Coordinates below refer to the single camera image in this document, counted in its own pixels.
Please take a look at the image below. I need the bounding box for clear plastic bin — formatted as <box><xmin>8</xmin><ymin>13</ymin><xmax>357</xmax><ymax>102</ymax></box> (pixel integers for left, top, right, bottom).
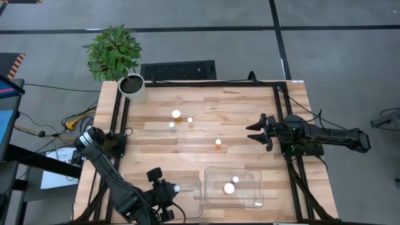
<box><xmin>203</xmin><ymin>165</ymin><xmax>265</xmax><ymax>209</ymax></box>
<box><xmin>168</xmin><ymin>175</ymin><xmax>204</xmax><ymax>219</ymax></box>

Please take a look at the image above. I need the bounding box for grey chair base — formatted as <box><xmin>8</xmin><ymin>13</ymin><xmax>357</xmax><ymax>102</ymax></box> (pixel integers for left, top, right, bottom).
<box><xmin>370</xmin><ymin>107</ymin><xmax>400</xmax><ymax>129</ymax></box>

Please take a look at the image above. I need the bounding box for white paper sheet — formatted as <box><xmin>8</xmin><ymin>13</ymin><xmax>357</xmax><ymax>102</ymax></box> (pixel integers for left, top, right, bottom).
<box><xmin>40</xmin><ymin>147</ymin><xmax>83</xmax><ymax>190</ymax></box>

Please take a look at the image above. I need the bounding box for white plant pot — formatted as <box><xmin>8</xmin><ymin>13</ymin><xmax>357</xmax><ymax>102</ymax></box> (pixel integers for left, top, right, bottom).
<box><xmin>117</xmin><ymin>73</ymin><xmax>148</xmax><ymax>105</ymax></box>

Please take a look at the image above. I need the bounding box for black desk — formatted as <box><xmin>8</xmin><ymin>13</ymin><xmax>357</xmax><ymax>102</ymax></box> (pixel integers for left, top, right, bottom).
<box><xmin>0</xmin><ymin>143</ymin><xmax>83</xmax><ymax>225</ymax></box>

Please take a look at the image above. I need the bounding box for black cable with plug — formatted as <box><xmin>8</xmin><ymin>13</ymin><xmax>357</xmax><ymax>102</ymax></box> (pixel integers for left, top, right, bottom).
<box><xmin>14</xmin><ymin>111</ymin><xmax>94</xmax><ymax>140</ymax></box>

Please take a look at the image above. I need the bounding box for thin black floor cable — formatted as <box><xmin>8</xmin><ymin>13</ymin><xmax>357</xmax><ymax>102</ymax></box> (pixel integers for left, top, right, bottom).
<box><xmin>23</xmin><ymin>82</ymin><xmax>101</xmax><ymax>93</ymax></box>

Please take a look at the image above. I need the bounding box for hazard striped floor mat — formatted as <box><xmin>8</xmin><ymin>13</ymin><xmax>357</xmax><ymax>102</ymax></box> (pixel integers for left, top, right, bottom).
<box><xmin>0</xmin><ymin>52</ymin><xmax>26</xmax><ymax>81</ymax></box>

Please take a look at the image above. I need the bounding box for green leafy plant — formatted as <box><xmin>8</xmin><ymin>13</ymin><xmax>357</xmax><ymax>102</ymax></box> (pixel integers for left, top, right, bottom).
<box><xmin>82</xmin><ymin>24</ymin><xmax>143</xmax><ymax>83</ymax></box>

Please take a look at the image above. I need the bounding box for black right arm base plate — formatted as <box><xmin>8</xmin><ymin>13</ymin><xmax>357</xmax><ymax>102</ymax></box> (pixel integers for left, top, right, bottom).
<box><xmin>279</xmin><ymin>124</ymin><xmax>325</xmax><ymax>157</ymax></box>

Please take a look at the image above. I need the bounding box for yellow cable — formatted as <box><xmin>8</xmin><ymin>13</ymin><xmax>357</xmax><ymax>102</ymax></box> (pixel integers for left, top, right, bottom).
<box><xmin>64</xmin><ymin>109</ymin><xmax>97</xmax><ymax>131</ymax></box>

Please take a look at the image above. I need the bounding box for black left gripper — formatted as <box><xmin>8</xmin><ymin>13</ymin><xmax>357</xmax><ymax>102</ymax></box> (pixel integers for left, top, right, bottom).
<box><xmin>146</xmin><ymin>167</ymin><xmax>183</xmax><ymax>223</ymax></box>

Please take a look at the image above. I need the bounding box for monitor with blue screen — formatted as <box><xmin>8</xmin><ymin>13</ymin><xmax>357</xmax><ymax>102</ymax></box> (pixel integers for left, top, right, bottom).
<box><xmin>0</xmin><ymin>74</ymin><xmax>26</xmax><ymax>100</ymax></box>

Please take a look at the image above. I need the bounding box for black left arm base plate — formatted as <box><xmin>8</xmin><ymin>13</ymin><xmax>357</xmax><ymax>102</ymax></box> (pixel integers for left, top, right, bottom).
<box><xmin>102</xmin><ymin>132</ymin><xmax>128</xmax><ymax>158</ymax></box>

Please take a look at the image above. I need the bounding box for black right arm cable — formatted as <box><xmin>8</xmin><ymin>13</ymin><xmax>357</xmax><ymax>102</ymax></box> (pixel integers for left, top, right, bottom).
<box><xmin>276</xmin><ymin>86</ymin><xmax>328</xmax><ymax>126</ymax></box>

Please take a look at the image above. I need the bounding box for blue panel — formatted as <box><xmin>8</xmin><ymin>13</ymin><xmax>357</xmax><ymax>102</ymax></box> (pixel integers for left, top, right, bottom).
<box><xmin>0</xmin><ymin>99</ymin><xmax>20</xmax><ymax>162</ymax></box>

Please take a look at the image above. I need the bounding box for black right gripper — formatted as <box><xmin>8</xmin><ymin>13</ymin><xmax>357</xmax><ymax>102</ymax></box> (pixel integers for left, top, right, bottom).
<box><xmin>245</xmin><ymin>112</ymin><xmax>284</xmax><ymax>153</ymax></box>

